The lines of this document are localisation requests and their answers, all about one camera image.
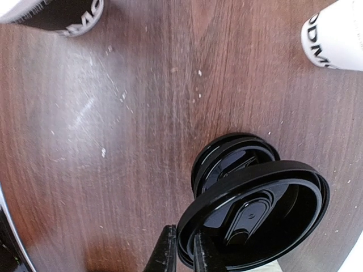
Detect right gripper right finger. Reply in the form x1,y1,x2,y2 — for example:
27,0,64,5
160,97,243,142
193,231,227,272

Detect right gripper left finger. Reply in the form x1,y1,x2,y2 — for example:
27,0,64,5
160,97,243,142
144,224,177,272

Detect black cup lid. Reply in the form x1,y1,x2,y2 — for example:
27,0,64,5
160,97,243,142
177,160,330,271

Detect black coffee cup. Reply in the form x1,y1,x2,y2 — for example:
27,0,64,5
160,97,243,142
11,0,104,37

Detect cream ceramic mug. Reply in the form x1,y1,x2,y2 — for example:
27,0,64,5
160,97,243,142
260,260,282,272

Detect stack of black lids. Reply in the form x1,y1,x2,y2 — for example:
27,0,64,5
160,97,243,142
191,133,280,198

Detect white cup holding straws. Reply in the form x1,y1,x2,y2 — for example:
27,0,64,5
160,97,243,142
301,1,362,71

